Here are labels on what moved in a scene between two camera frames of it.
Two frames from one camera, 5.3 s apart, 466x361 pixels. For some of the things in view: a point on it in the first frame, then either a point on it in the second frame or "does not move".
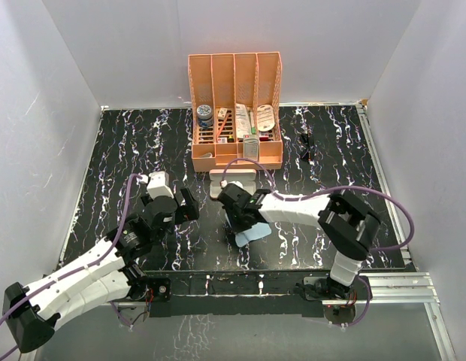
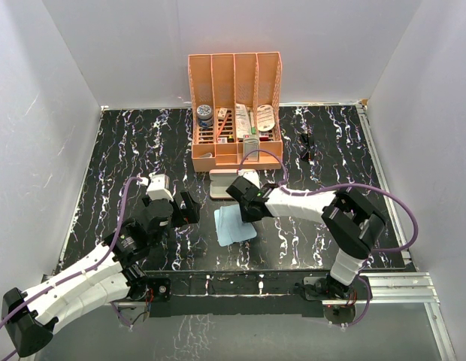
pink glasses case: [246, 176] does not move
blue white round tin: [204, 113] does not move
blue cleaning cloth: [257, 232] -> [229, 226]
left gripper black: [189, 210] does not move
